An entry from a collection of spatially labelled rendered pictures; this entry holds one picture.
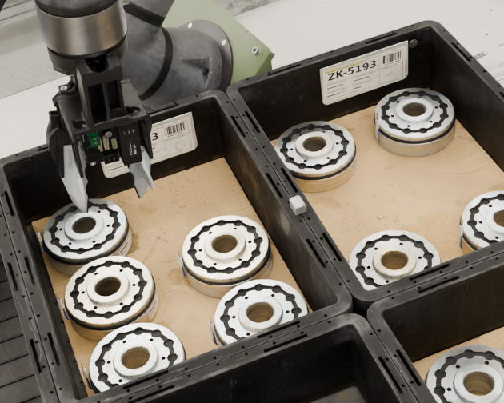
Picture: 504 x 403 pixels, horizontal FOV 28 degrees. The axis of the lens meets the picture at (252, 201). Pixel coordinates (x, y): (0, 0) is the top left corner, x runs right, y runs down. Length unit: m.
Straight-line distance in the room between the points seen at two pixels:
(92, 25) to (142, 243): 0.42
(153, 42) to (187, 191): 0.24
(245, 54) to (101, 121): 0.57
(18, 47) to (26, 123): 1.49
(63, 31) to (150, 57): 0.54
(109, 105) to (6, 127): 0.76
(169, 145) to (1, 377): 0.36
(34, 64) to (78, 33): 2.19
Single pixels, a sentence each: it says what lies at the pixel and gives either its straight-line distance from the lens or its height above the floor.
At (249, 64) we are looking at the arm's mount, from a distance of 1.44.
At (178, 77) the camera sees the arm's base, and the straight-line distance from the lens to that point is 1.43.
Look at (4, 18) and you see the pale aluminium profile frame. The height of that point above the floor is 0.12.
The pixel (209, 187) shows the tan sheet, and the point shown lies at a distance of 1.28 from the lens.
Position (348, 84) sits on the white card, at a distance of 1.33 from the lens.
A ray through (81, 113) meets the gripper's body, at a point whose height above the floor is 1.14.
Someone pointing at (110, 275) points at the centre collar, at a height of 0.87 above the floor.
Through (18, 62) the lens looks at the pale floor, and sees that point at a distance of 3.09.
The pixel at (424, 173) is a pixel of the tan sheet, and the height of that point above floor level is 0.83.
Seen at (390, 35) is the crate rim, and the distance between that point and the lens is 1.33.
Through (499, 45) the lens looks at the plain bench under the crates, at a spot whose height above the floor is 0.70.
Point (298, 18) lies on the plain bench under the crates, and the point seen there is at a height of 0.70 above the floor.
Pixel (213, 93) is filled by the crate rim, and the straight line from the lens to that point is 1.26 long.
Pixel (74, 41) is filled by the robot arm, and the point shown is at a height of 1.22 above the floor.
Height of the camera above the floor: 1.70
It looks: 44 degrees down
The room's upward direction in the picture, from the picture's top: 9 degrees counter-clockwise
